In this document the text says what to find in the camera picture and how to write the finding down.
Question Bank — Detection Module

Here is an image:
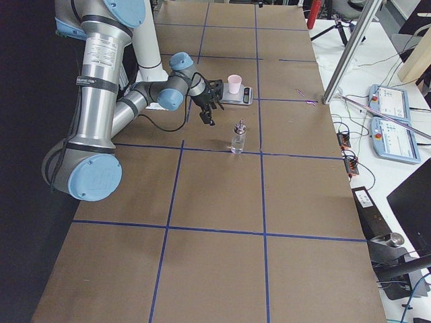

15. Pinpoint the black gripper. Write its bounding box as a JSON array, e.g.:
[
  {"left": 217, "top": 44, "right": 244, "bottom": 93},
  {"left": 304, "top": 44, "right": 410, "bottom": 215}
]
[{"left": 192, "top": 89, "right": 215, "bottom": 126}]

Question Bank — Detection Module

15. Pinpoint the clear glass sauce bottle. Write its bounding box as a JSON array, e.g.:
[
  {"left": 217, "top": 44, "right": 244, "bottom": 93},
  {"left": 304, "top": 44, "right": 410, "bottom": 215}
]
[{"left": 231, "top": 119, "right": 247, "bottom": 154}]

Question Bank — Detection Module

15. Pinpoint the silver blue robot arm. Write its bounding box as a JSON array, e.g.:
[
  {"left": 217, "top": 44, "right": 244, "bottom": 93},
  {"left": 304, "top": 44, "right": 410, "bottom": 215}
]
[{"left": 42, "top": 1, "right": 221, "bottom": 201}]

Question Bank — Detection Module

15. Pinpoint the silver digital kitchen scale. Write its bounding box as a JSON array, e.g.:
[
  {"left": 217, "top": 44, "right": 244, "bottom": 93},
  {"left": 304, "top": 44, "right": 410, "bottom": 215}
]
[{"left": 220, "top": 83, "right": 253, "bottom": 106}]

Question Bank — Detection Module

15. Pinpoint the orange black connector strip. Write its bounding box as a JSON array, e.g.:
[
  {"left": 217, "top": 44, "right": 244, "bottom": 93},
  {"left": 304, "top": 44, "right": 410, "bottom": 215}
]
[{"left": 337, "top": 131, "right": 359, "bottom": 178}]

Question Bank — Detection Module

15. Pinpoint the red cylinder tube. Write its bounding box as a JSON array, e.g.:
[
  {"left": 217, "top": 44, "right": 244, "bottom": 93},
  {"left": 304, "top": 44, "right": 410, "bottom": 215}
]
[{"left": 306, "top": 0, "right": 322, "bottom": 30}]

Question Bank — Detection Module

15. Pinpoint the lower blue teach pendant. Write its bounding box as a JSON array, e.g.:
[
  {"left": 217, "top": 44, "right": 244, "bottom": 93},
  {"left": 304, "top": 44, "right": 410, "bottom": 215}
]
[{"left": 370, "top": 117, "right": 421, "bottom": 164}]

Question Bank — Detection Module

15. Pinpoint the blue teach pendant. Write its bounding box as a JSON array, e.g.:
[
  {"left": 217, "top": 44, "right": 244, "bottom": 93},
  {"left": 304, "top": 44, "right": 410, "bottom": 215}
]
[
  {"left": 368, "top": 84, "right": 411, "bottom": 121},
  {"left": 370, "top": 117, "right": 421, "bottom": 164}
]

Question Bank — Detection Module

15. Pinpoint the upper blue teach pendant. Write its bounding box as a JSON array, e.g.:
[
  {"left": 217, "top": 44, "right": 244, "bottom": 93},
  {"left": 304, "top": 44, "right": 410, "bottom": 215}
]
[{"left": 368, "top": 84, "right": 411, "bottom": 121}]

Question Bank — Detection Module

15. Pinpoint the black monitor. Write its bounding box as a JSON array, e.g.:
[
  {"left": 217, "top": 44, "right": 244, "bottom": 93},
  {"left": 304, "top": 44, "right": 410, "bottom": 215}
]
[{"left": 387, "top": 160, "right": 430, "bottom": 256}]

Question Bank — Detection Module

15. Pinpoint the wooden beam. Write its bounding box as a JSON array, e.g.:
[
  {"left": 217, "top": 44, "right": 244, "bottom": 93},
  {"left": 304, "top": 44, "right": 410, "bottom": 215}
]
[{"left": 398, "top": 24, "right": 430, "bottom": 82}]

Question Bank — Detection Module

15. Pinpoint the black bar with clamp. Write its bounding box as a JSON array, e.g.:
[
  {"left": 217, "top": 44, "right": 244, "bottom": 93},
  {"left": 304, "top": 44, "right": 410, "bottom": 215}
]
[{"left": 352, "top": 186, "right": 425, "bottom": 285}]

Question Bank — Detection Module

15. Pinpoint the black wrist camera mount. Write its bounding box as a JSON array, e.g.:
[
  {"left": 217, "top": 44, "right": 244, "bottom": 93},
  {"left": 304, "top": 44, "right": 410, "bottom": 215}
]
[{"left": 207, "top": 79, "right": 224, "bottom": 110}]

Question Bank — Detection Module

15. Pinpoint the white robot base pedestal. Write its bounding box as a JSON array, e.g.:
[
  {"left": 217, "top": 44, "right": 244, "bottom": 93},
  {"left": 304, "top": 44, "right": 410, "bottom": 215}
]
[{"left": 127, "top": 0, "right": 181, "bottom": 111}]

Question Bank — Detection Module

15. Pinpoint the aluminium frame post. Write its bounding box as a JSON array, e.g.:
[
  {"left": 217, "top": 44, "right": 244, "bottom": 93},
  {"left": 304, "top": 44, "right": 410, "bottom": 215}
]
[{"left": 322, "top": 0, "right": 383, "bottom": 104}]

